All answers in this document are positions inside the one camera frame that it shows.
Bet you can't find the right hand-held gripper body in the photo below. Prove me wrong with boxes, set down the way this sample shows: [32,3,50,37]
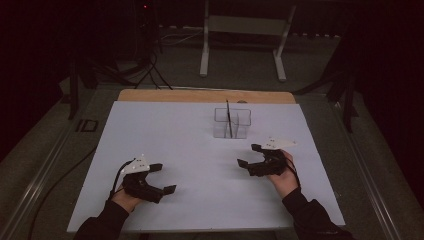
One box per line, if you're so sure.
[248,136,298,177]

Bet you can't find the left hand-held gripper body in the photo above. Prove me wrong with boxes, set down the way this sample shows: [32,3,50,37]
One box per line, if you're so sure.
[119,154,165,204]

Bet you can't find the clear acrylic organizer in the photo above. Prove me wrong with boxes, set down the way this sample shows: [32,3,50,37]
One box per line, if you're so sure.
[213,107,252,140]

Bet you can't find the black pen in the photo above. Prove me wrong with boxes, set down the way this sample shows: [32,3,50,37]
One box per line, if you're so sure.
[225,99,234,139]

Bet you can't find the person's left hand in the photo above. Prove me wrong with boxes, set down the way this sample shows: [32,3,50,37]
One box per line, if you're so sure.
[110,188,143,214]

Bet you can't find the person's right hand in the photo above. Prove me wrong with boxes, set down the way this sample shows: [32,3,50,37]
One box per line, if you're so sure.
[267,149,300,200]

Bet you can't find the white table cover sheet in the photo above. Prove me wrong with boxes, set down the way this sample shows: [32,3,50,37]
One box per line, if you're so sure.
[67,100,346,233]

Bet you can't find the black metal stand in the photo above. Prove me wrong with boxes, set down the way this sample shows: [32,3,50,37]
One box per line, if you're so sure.
[342,71,360,133]
[68,56,82,120]

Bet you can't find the white metal stand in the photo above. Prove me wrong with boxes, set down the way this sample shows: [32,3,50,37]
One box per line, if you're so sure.
[199,0,297,83]

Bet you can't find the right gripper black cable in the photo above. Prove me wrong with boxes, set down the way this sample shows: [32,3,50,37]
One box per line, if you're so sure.
[284,156,302,188]

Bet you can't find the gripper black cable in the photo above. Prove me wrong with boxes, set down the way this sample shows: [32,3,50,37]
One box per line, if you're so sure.
[108,159,135,201]
[284,156,302,188]

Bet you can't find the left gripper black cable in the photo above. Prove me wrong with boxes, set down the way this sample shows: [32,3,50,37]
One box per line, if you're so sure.
[108,159,135,201]

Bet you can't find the black floor cable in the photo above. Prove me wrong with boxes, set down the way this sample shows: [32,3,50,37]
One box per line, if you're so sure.
[28,146,98,240]

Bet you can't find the black cable bundle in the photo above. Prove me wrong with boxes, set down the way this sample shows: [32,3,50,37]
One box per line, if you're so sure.
[96,0,174,91]

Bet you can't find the metal rail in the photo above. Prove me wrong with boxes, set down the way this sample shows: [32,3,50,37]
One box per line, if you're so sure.
[0,99,98,240]
[329,99,403,240]

